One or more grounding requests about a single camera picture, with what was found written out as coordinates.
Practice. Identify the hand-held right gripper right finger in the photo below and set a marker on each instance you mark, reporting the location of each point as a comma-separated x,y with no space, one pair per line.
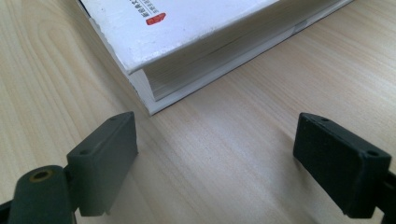
339,168

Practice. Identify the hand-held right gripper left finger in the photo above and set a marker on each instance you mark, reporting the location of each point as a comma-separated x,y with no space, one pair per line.
99,168

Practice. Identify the white rectangular box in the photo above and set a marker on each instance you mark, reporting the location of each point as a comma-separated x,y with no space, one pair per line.
174,31

